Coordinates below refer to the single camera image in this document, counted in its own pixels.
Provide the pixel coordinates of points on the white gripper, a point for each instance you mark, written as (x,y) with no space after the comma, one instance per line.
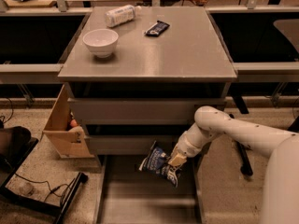
(186,144)

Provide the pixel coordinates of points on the blue chip bag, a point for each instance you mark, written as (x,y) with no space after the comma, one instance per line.
(157,163)

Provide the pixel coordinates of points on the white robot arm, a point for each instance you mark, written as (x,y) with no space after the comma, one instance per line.
(280,203)

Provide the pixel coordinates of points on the open bottom drawer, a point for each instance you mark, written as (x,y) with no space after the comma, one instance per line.
(128,196)

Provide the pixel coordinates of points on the grey drawer cabinet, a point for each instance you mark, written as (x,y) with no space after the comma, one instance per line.
(126,117)

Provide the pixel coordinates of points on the dark bag on left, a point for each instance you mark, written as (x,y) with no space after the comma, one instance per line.
(13,142)

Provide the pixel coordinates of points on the black floor stand bar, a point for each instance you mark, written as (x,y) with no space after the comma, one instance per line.
(245,168)

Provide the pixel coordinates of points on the cardboard box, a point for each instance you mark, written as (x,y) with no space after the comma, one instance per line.
(68,142)

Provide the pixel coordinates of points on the orange ball in box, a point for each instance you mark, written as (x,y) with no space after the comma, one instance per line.
(73,123)

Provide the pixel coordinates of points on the dark blue snack bar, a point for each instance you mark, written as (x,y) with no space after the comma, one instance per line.
(157,29)

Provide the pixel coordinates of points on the white ceramic bowl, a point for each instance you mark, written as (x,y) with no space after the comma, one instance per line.
(101,42)

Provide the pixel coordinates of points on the clear plastic water bottle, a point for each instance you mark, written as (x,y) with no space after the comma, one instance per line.
(120,15)

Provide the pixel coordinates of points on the grey metal rail frame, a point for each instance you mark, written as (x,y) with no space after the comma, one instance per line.
(31,72)

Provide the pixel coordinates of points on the black frame base left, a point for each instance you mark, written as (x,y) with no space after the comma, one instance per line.
(8,168)

